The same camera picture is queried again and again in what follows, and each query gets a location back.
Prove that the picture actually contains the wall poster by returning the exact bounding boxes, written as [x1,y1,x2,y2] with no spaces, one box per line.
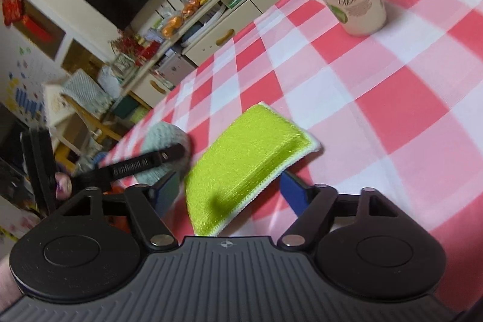
[0,46,50,126]

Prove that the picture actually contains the lime green sponge cloth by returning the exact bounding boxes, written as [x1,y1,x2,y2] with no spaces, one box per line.
[185,102,321,237]

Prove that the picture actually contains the wooden chair with knit cover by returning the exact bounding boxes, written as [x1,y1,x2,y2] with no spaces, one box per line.
[60,69,125,164]

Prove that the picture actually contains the red wall ornament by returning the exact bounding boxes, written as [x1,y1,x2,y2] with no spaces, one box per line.
[2,0,55,43]

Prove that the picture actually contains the bag of oranges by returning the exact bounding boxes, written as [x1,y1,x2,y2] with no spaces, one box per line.
[162,0,204,38]

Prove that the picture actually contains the cream scalloped cloth cover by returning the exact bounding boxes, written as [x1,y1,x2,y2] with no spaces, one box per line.
[41,82,82,130]

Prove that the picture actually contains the red checkered tablecloth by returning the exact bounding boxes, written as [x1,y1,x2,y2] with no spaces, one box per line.
[75,0,483,315]

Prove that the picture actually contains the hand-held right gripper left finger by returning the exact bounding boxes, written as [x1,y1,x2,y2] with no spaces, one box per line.
[56,171,181,251]

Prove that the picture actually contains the cream television cabinet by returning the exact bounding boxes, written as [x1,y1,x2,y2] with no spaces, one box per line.
[117,0,329,119]

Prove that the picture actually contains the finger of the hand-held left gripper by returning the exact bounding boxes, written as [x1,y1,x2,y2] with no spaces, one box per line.
[72,144,186,192]

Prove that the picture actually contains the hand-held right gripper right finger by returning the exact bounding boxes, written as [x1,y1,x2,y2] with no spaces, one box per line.
[279,171,401,251]

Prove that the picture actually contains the red berry branches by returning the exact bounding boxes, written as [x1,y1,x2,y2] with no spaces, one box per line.
[110,35,142,55]

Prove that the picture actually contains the grey storage box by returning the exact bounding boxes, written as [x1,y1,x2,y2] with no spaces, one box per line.
[156,54,197,87]

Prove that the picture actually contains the person's left hand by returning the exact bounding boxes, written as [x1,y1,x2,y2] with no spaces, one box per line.
[54,172,73,200]

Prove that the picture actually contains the red gift box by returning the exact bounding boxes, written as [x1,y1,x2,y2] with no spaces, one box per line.
[134,43,161,66]

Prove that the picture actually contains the grey-green knit hat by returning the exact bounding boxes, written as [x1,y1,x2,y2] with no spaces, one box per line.
[132,122,194,185]

